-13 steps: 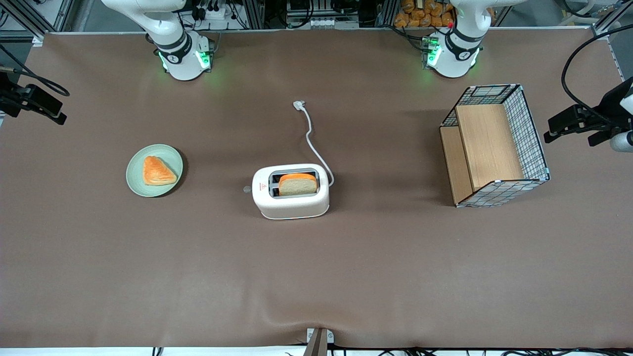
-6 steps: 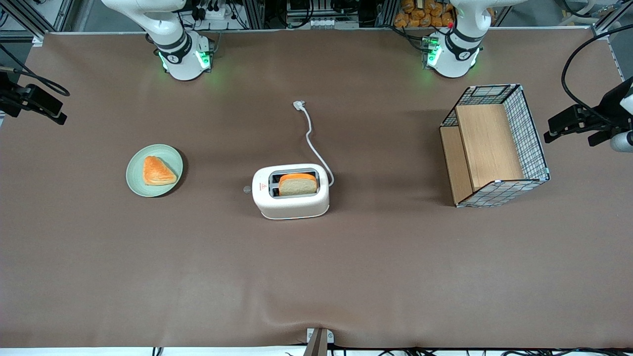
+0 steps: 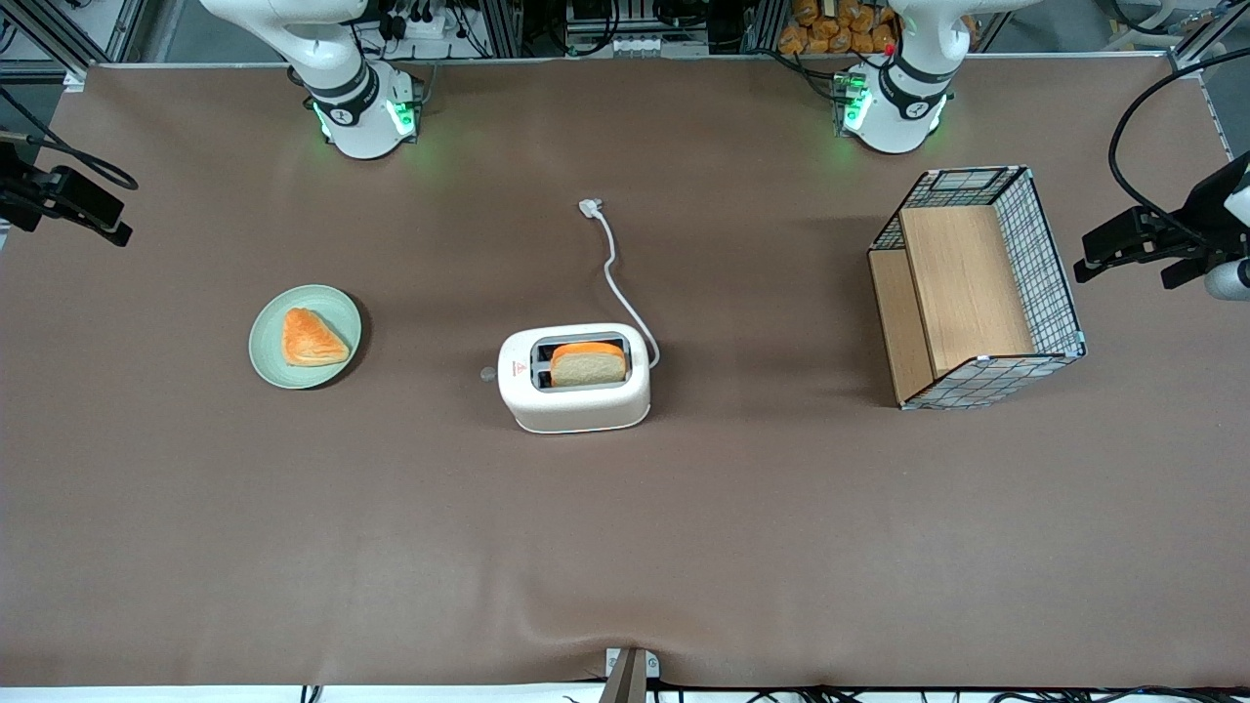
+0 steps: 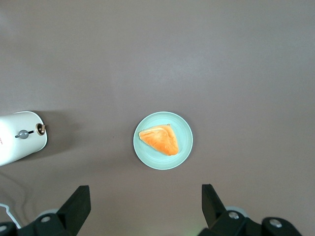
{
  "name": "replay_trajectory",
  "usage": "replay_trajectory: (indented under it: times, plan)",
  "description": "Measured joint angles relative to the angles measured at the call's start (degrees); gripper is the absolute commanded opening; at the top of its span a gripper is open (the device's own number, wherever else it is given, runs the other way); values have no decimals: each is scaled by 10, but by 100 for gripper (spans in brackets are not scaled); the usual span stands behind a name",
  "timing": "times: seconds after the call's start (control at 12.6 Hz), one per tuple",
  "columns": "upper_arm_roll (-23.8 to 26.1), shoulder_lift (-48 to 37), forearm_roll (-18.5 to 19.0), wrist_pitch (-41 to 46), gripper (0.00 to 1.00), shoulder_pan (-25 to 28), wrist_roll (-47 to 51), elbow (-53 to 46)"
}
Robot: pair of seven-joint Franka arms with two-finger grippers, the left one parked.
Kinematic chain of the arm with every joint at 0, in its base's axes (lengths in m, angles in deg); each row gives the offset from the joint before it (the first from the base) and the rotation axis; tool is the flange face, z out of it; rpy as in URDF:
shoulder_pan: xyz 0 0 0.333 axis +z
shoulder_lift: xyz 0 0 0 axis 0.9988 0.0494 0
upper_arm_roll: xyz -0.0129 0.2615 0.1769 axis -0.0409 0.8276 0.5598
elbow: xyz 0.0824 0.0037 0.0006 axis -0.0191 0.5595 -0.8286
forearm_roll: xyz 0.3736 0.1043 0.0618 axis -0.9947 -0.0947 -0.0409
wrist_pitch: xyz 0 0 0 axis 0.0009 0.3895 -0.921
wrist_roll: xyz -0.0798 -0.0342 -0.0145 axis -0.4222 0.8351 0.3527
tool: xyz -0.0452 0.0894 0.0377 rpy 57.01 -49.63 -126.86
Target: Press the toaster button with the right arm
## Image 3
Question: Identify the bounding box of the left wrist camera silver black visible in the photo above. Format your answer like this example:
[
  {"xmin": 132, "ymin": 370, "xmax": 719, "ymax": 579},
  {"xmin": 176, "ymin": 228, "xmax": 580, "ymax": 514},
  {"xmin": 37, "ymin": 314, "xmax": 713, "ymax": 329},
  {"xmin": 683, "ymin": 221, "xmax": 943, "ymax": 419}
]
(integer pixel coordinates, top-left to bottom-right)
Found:
[{"xmin": 1162, "ymin": 256, "xmax": 1250, "ymax": 301}]

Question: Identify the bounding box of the white power strip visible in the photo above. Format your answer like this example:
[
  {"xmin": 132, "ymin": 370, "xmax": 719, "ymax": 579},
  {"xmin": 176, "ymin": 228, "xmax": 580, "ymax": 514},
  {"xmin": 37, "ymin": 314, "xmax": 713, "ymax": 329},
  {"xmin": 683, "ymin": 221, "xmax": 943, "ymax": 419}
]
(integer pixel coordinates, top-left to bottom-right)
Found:
[{"xmin": 376, "ymin": 0, "xmax": 450, "ymax": 40}]

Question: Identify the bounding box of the white toaster power cord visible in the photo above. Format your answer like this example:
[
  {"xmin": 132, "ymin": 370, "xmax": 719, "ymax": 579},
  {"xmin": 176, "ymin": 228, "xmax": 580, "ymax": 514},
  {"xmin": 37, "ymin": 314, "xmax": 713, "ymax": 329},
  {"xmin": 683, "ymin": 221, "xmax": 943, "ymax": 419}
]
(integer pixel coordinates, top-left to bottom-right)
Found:
[{"xmin": 578, "ymin": 198, "xmax": 662, "ymax": 370}]

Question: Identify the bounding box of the wire basket with wooden shelf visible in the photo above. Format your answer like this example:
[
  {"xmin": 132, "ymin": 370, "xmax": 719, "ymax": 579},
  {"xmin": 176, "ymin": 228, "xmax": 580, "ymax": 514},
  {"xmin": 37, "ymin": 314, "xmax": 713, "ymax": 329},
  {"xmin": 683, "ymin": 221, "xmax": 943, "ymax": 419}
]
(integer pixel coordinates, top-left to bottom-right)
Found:
[{"xmin": 867, "ymin": 165, "xmax": 1088, "ymax": 411}]

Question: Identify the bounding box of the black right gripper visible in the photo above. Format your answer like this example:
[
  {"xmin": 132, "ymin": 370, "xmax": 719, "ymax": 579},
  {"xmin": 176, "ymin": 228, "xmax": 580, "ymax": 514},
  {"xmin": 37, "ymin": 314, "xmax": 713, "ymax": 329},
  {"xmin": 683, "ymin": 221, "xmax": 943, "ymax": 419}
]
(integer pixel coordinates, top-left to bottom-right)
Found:
[{"xmin": 0, "ymin": 146, "xmax": 133, "ymax": 247}]

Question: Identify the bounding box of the triangular orange pastry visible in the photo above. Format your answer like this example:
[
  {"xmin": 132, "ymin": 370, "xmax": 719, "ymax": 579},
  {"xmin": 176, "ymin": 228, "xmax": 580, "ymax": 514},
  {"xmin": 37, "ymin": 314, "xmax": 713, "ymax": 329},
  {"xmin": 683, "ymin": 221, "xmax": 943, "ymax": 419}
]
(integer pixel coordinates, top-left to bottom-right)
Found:
[{"xmin": 281, "ymin": 308, "xmax": 352, "ymax": 368}]

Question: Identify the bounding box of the toast bread slice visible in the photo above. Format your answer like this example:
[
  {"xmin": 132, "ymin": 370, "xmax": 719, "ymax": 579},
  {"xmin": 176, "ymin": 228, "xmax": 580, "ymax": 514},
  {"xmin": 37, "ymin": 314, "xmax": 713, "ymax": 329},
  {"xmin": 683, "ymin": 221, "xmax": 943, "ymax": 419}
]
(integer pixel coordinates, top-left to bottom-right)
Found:
[{"xmin": 549, "ymin": 339, "xmax": 629, "ymax": 388}]

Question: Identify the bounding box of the white two-slot toaster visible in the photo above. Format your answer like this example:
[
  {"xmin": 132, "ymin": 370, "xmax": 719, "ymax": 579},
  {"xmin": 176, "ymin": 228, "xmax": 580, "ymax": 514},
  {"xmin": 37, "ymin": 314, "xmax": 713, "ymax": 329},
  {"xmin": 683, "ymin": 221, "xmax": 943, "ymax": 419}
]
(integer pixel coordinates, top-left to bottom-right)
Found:
[{"xmin": 497, "ymin": 322, "xmax": 652, "ymax": 434}]

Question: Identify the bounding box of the pale green plate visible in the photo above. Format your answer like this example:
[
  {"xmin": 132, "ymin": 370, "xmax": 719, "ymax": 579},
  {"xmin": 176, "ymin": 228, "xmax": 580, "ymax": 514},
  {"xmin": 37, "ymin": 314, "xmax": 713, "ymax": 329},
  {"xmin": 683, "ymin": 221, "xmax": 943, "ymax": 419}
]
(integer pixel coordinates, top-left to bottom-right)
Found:
[{"xmin": 248, "ymin": 284, "xmax": 362, "ymax": 391}]

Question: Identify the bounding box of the bag of bread rolls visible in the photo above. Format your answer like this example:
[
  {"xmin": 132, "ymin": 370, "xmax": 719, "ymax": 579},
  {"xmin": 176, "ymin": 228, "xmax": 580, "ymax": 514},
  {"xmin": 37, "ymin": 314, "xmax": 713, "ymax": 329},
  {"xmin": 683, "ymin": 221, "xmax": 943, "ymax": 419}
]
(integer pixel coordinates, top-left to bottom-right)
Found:
[{"xmin": 776, "ymin": 0, "xmax": 899, "ymax": 57}]

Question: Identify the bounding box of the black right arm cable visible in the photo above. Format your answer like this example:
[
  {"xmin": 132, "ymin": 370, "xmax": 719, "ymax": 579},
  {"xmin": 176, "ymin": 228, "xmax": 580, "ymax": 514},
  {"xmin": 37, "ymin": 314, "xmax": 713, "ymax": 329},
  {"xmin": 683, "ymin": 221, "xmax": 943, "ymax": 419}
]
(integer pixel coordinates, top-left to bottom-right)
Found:
[{"xmin": 0, "ymin": 88, "xmax": 140, "ymax": 192}]

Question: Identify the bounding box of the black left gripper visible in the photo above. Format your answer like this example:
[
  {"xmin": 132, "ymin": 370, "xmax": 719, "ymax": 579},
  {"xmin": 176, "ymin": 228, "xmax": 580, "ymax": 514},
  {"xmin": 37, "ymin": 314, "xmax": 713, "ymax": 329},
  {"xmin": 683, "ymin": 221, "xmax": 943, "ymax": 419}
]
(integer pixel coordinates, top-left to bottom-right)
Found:
[{"xmin": 1074, "ymin": 154, "xmax": 1250, "ymax": 284}]

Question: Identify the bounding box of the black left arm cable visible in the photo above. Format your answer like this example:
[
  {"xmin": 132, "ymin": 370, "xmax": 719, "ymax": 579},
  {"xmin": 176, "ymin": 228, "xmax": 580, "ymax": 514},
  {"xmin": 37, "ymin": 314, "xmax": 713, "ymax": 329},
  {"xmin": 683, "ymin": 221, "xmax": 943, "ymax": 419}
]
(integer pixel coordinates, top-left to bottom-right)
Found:
[{"xmin": 1108, "ymin": 47, "xmax": 1250, "ymax": 245}]

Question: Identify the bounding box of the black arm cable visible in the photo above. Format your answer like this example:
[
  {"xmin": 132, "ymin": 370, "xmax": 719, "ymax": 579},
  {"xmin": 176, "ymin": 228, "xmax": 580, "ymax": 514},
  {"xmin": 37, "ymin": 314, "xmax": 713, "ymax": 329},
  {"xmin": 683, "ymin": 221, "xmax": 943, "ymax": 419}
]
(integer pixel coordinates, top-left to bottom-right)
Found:
[
  {"xmin": 0, "ymin": 88, "xmax": 140, "ymax": 192},
  {"xmin": 1108, "ymin": 47, "xmax": 1250, "ymax": 245}
]

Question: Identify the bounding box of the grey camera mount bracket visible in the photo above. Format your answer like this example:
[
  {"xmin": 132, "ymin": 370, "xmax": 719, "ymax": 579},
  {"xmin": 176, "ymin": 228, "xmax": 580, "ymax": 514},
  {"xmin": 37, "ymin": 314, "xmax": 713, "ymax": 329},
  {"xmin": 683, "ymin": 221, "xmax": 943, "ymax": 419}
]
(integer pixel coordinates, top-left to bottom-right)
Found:
[{"xmin": 604, "ymin": 647, "xmax": 661, "ymax": 703}]

